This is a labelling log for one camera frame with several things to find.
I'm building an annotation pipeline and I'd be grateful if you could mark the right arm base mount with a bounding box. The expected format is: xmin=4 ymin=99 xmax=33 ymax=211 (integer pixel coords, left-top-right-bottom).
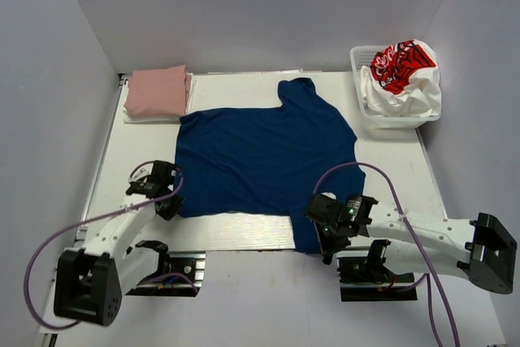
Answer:
xmin=336 ymin=257 xmax=418 ymax=302

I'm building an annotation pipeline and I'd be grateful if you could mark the white red print t shirt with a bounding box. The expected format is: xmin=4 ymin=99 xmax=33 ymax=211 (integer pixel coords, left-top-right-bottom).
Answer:
xmin=353 ymin=39 xmax=442 ymax=120

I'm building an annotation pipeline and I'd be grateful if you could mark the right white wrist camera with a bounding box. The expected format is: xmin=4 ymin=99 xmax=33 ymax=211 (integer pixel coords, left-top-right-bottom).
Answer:
xmin=320 ymin=193 xmax=337 ymax=201

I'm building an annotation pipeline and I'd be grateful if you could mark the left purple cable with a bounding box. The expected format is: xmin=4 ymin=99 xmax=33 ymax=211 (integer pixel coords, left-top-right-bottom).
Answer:
xmin=23 ymin=159 xmax=200 ymax=330

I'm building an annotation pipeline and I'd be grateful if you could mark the folded pink t shirt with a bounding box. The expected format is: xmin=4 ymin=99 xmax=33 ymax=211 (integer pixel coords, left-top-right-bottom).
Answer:
xmin=123 ymin=65 xmax=192 ymax=120

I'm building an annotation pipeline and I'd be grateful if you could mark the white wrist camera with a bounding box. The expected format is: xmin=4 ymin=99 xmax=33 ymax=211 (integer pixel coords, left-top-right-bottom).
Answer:
xmin=320 ymin=193 xmax=337 ymax=201
xmin=128 ymin=167 xmax=150 ymax=184

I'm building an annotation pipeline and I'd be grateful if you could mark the blue t shirt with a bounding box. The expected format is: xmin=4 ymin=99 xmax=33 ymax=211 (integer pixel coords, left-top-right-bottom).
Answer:
xmin=175 ymin=78 xmax=366 ymax=254

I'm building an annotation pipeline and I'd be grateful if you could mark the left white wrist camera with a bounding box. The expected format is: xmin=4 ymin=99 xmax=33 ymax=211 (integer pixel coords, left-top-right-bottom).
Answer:
xmin=128 ymin=167 xmax=150 ymax=184

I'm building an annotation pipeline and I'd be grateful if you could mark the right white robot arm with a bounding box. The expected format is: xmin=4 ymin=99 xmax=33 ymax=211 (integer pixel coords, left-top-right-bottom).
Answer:
xmin=305 ymin=194 xmax=518 ymax=295

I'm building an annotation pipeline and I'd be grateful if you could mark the white plastic basket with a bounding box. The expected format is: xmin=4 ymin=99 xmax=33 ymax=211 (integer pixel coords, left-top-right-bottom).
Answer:
xmin=349 ymin=46 xmax=440 ymax=130

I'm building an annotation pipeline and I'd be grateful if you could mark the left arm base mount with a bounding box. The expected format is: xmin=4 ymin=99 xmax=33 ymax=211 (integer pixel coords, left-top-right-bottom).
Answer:
xmin=127 ymin=252 xmax=206 ymax=297

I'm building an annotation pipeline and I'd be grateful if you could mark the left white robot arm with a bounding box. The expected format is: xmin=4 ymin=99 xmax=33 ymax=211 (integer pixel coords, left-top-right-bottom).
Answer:
xmin=53 ymin=160 xmax=184 ymax=327

